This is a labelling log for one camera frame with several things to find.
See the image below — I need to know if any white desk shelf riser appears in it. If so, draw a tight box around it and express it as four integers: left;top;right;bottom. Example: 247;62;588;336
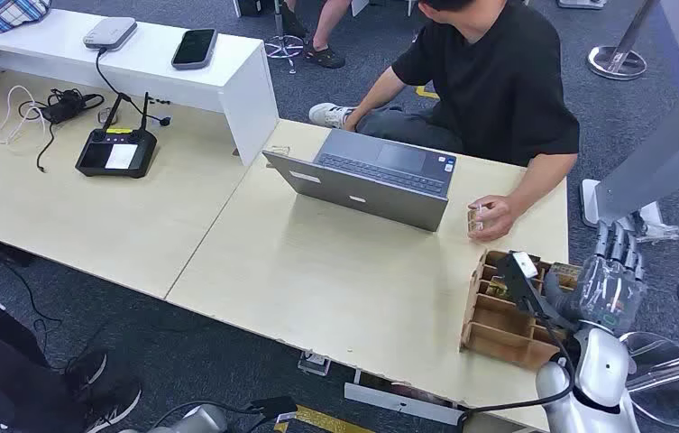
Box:
0;8;280;167

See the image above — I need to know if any grey power adapter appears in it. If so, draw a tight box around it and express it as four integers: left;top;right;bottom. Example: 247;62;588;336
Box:
82;16;138;51

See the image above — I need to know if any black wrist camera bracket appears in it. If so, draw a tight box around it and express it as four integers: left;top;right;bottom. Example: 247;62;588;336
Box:
496;251;579;334

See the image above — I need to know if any grey laptop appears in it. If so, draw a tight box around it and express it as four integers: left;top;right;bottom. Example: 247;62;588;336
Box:
262;128;458;233

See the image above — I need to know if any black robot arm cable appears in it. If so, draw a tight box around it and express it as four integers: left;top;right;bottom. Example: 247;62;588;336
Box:
456;299;577;433

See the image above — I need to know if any chrome stanchion post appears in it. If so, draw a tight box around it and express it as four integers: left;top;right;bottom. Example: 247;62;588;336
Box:
587;0;660;82

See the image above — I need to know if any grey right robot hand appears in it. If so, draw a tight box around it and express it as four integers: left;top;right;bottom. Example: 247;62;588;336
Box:
545;221;648;336

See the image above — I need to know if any gold patterned card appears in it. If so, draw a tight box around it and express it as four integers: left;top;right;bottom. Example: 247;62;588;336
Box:
484;277;512;301

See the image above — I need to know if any person's left hand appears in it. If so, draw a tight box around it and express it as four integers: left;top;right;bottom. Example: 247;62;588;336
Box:
467;195;523;244

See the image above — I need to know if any grey kiosk stand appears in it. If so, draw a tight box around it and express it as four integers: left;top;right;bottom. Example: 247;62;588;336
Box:
580;56;679;229

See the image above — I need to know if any white cable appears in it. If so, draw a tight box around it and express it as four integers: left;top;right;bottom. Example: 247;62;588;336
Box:
0;84;48;146

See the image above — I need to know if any black smartphone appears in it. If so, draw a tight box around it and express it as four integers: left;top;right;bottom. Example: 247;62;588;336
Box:
170;28;219;71

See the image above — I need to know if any chrome chair base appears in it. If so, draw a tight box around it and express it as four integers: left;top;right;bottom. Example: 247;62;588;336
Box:
264;0;307;75

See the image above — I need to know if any wooden card organizer box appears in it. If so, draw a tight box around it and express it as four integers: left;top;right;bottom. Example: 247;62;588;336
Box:
460;249;585;373

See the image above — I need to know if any black charger with cable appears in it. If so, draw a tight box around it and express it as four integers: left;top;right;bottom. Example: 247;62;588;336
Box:
18;88;106;174

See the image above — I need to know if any person in black sandals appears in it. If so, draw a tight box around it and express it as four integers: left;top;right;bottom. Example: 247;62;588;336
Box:
279;0;353;69

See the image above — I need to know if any black floor cable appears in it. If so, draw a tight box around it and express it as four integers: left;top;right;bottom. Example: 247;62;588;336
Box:
0;258;64;365

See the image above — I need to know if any black remote controller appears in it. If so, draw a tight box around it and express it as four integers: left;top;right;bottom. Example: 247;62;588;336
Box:
75;91;159;180

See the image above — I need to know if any plaid cloth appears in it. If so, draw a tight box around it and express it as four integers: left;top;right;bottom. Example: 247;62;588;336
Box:
0;0;53;36

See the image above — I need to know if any small white floor socket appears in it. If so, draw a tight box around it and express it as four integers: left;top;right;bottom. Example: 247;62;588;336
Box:
298;352;333;378

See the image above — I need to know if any white bar under desk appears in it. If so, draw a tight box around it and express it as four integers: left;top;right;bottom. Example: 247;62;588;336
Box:
344;382;466;428

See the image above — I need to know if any black adapter cable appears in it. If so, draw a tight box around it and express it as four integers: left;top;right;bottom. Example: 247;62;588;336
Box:
94;47;172;127

